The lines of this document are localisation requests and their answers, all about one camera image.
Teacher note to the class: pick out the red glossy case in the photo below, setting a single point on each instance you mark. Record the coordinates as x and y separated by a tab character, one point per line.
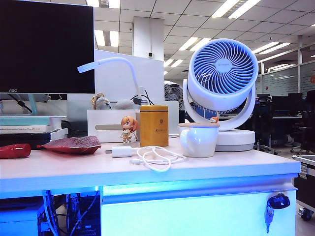
14	150

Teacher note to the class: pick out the yellow tea tin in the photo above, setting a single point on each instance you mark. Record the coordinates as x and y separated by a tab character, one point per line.
153	127

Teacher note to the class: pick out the white partition panel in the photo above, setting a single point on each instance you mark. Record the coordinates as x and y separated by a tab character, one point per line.
114	83

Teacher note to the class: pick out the black office chair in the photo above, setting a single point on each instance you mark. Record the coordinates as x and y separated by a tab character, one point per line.
307	118
264	115

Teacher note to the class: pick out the beige plush toy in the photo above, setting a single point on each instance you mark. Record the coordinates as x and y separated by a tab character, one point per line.
101	103

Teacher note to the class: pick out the white ceramic mug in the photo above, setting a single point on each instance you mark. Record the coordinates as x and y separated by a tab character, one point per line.
200	145

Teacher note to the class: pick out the white charger plug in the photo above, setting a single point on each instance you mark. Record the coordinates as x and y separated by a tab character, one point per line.
121	151

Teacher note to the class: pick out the small wall sensor box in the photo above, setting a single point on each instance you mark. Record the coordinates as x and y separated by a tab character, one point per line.
150	54

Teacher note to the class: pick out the white desk fan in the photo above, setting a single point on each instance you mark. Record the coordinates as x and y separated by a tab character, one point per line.
222	103

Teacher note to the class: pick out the black computer tower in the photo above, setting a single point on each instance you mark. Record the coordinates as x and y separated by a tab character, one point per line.
86	221

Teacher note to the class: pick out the small grey pedestal fan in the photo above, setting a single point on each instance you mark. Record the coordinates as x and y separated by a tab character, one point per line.
174	94

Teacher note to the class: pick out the white tissue box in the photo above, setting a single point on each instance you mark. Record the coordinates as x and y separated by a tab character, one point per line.
104	118

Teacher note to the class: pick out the teal monitor stand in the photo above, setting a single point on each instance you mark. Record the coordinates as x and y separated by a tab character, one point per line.
31	103

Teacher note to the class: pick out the teal white book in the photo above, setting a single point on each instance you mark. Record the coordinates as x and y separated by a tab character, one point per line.
22	121

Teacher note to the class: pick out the black computer monitor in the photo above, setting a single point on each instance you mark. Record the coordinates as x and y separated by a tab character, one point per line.
45	46

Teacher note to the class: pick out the orange-haired anime figurine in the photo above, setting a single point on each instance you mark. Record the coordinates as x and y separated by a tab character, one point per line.
128	123

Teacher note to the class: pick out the white drawer with lock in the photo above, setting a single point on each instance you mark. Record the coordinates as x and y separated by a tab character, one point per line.
184	216

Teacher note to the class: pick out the small orange fox figurine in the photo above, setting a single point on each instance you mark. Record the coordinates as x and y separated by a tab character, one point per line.
214	119

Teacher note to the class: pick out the white gooseneck desk lamp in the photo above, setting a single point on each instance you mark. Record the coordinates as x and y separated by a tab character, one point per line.
112	60

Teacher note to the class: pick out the black aluminium flight case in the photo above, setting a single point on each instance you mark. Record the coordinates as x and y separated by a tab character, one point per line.
306	186

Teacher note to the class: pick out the red patterned pouch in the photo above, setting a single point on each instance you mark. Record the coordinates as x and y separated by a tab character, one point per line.
73	145

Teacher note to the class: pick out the grey plush toy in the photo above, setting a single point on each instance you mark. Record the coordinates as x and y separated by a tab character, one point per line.
125	104

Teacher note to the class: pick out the round wooden mug lid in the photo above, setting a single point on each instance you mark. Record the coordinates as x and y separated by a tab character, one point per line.
198	125

